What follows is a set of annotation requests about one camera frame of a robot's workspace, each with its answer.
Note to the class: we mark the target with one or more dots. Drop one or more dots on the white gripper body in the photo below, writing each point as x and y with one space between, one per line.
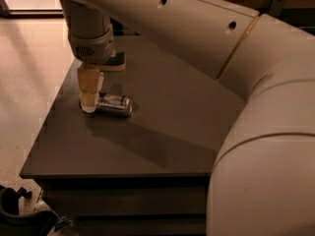
93 50

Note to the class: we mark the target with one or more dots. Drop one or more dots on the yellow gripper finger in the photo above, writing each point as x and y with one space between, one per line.
90 81

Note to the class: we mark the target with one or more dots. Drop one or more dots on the silver redbull can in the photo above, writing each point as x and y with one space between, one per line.
115 104

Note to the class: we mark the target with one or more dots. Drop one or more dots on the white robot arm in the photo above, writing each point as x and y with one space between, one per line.
263 174

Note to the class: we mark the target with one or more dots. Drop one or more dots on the green yellow sponge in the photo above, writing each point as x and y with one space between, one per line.
115 63

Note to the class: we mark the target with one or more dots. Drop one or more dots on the grey drawer cabinet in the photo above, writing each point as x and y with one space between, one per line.
142 175

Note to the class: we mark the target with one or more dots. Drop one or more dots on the right metal bracket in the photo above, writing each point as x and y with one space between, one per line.
276 7

